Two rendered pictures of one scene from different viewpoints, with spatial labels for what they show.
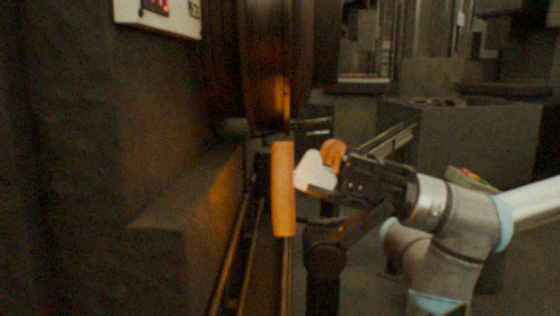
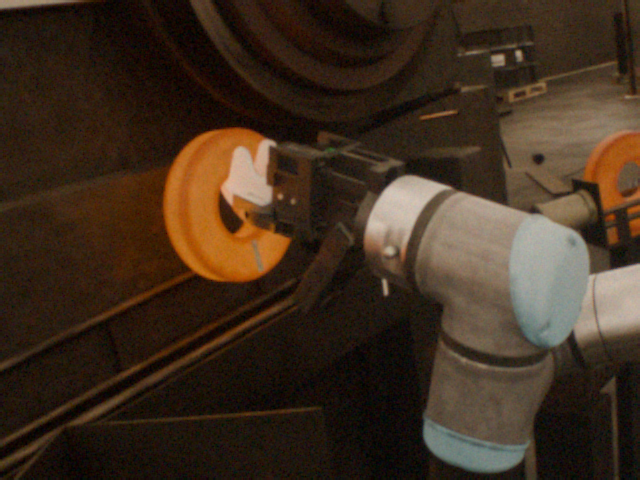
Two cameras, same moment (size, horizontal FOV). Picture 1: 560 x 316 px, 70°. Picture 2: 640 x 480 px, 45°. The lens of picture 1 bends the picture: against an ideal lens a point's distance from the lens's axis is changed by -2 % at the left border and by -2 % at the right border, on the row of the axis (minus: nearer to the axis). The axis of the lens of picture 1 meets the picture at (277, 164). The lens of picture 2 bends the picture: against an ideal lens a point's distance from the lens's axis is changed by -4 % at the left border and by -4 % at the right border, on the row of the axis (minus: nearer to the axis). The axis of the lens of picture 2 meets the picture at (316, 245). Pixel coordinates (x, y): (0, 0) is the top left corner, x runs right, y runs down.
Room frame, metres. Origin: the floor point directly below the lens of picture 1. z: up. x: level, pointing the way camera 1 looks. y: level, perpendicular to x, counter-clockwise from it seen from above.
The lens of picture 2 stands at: (0.10, -0.60, 0.96)
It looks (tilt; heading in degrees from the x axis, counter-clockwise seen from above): 13 degrees down; 42
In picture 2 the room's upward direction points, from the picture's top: 9 degrees counter-clockwise
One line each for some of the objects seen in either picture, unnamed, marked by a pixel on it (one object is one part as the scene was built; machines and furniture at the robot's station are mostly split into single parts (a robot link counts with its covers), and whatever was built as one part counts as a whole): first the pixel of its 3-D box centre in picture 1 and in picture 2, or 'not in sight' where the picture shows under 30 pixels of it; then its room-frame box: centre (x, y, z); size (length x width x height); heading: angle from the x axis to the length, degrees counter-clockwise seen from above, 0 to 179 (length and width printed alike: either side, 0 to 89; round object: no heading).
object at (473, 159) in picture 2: (273, 191); (452, 230); (1.07, 0.01, 0.68); 0.11 x 0.08 x 0.24; 88
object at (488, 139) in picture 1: (444, 144); not in sight; (3.24, -1.37, 0.39); 1.03 x 0.83 x 0.77; 103
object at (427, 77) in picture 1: (442, 105); not in sight; (4.86, -1.98, 0.55); 1.10 x 0.53 x 1.10; 18
